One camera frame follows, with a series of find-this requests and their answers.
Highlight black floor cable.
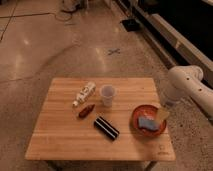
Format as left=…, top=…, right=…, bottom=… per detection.
left=0, top=0, right=73, bottom=44

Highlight orange ceramic bowl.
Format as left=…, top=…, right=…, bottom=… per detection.
left=130, top=104, right=167, bottom=137

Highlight black striped box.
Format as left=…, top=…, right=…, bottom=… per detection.
left=94, top=117, right=120, bottom=140

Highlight brown red pepper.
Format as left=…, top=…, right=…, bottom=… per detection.
left=78, top=104, right=95, bottom=118

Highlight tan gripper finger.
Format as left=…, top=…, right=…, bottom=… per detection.
left=156, top=108, right=169, bottom=123

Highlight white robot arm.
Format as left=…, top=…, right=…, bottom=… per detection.
left=161, top=65, right=213, bottom=125

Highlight white bottle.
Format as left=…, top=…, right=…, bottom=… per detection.
left=73, top=82, right=96, bottom=107

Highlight black floor mat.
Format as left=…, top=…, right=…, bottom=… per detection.
left=121, top=19, right=140, bottom=32

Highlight blue sponge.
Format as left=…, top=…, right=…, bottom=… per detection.
left=138, top=116, right=159, bottom=131

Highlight wooden table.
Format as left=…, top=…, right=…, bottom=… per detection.
left=25, top=78, right=175, bottom=164

